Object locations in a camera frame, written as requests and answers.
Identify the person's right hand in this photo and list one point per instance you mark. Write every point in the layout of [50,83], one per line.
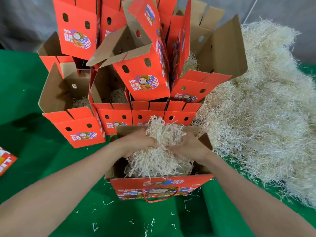
[193,148]

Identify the person's left hand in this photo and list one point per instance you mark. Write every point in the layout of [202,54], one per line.
[136,141]

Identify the small straw filler clump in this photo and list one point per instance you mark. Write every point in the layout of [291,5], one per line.
[155,155]
[190,64]
[81,102]
[119,96]

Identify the pile of wood wool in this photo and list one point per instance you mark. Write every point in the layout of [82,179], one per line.
[261,106]

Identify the group of red boxes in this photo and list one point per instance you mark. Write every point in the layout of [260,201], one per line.
[6,160]

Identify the person's right forearm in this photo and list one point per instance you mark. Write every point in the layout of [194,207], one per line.
[261,200]

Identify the person's left forearm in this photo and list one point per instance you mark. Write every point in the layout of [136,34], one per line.
[49,195]

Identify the white pole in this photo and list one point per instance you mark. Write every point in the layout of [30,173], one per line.
[252,9]

